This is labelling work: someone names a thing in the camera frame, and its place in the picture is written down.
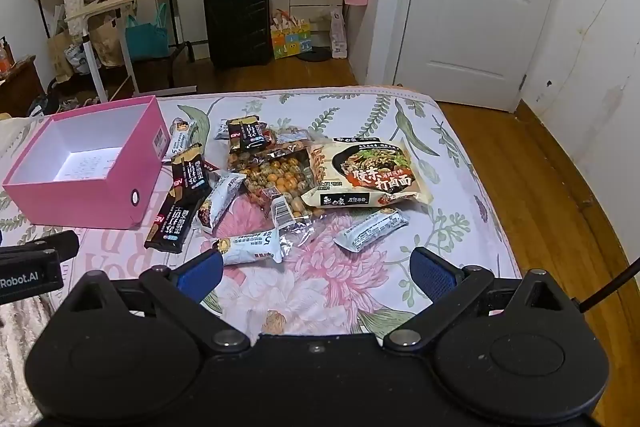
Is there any white snack bar front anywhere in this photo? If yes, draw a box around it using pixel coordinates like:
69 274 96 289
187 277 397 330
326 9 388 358
213 229 291 265

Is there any white snack bar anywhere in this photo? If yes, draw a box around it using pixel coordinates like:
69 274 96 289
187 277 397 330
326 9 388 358
163 118 198 164
213 229 291 265
196 170 246 234
333 208 409 254

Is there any black cracker pack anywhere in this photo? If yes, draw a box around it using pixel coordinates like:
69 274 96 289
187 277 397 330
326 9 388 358
227 115 268 152
171 143 212 202
144 188 208 254

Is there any pink storage box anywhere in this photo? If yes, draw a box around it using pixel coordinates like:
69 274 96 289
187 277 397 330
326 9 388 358
2 96 169 230

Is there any mixed nuts snack bag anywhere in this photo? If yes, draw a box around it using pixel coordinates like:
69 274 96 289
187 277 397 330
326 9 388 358
228 140 314 227

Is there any instant noodle bag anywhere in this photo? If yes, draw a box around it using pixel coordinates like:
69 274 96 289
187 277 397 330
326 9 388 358
302 138 433 209

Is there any white snack bar by box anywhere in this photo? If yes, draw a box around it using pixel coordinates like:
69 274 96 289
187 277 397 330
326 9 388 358
163 118 198 164

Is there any floral bed sheet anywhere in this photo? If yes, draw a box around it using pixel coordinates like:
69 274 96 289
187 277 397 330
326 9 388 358
1 88 521 426

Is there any wooden nightstand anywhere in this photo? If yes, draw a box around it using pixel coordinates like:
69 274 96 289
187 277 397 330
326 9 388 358
0 55 44 117

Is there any brown paper bag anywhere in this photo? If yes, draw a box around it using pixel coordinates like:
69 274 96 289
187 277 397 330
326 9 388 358
89 13 125 67

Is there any teal tote bag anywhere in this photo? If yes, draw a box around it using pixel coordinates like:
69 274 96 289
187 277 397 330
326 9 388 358
125 3 169 61

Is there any colourful gift box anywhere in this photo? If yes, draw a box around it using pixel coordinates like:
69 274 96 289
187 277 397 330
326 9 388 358
270 9 312 60

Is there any black suitcase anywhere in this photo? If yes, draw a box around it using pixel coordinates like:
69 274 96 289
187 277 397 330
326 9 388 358
203 0 273 75

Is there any white door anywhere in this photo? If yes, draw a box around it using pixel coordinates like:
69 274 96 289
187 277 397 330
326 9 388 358
395 0 551 112

